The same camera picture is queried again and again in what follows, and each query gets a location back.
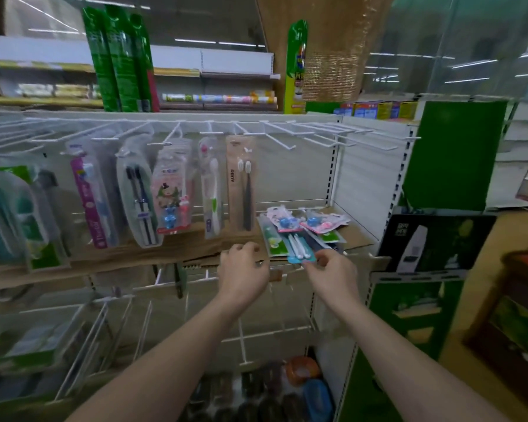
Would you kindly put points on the person's right hand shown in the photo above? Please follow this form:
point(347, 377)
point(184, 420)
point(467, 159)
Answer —
point(336, 283)

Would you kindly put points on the person's left hand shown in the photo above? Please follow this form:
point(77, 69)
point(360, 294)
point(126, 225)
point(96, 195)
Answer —
point(244, 279)

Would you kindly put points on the pile of toothbrush packs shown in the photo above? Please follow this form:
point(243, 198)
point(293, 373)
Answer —
point(286, 221)

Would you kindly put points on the clear green toothbrush pack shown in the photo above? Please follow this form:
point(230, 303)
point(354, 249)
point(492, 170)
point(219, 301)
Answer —
point(215, 210)

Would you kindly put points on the clear pink-topped toothbrush pack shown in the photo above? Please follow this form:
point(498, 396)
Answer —
point(204, 171)

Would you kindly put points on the pink label toothbrush pack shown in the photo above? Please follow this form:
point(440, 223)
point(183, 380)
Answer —
point(92, 202)

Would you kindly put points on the green label toothbrush pack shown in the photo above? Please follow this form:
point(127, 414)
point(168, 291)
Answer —
point(35, 224)

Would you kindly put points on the person's right forearm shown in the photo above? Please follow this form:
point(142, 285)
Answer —
point(413, 377)

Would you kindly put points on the person's left forearm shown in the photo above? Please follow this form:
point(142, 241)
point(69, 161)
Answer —
point(158, 377)

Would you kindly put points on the white shelf unit yellow strips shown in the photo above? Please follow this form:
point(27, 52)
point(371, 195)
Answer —
point(233, 61)

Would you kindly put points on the brown cardboard tray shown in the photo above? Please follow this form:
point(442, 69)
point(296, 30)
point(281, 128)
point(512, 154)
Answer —
point(158, 252)

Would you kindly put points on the orange round object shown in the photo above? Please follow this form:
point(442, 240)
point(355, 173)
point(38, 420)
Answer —
point(302, 370)

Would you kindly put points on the blue round packet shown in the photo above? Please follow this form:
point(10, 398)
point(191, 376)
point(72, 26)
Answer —
point(317, 399)

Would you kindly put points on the black product box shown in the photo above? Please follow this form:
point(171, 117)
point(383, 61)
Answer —
point(457, 241)

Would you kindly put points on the row of colourful wrap rolls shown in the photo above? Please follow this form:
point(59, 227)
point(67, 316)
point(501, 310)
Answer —
point(220, 99)

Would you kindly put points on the green yellow spray can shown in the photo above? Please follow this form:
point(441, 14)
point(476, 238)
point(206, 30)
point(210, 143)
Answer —
point(295, 65)

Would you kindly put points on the green spray can red side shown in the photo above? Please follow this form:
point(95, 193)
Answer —
point(145, 65)

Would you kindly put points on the woven brown column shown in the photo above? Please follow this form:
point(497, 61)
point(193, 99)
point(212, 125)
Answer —
point(330, 39)

